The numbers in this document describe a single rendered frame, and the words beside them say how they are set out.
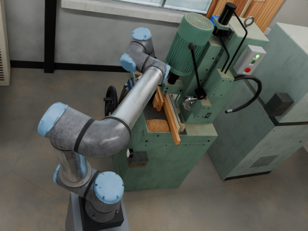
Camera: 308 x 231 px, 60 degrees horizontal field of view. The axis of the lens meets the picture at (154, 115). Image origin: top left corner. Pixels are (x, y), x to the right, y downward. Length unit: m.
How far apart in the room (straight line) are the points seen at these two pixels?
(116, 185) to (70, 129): 0.61
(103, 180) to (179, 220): 1.22
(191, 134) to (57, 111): 1.19
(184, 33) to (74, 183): 0.92
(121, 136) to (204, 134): 1.14
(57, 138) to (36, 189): 1.52
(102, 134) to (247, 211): 2.19
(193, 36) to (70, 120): 0.85
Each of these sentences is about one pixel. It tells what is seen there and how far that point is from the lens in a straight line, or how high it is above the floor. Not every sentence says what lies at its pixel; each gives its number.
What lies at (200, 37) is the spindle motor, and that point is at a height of 1.46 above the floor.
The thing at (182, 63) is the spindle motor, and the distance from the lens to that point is 1.53.
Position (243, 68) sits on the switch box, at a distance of 1.60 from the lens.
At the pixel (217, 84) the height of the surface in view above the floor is 1.25.
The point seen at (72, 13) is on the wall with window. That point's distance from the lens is 2.87.
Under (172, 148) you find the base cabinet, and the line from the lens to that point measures 1.92.
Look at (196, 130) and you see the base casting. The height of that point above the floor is 0.80.
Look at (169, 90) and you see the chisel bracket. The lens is 1.72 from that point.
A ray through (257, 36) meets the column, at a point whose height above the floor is 1.52.
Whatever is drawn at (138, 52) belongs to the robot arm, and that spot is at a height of 1.39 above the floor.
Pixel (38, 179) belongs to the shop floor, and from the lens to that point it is 2.38.
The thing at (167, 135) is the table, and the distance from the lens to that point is 1.68.
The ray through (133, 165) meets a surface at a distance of 1.83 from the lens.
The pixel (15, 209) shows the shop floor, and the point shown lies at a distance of 2.28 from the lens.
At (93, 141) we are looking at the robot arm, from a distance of 0.80.
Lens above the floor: 2.09
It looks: 44 degrees down
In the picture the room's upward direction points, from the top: 24 degrees clockwise
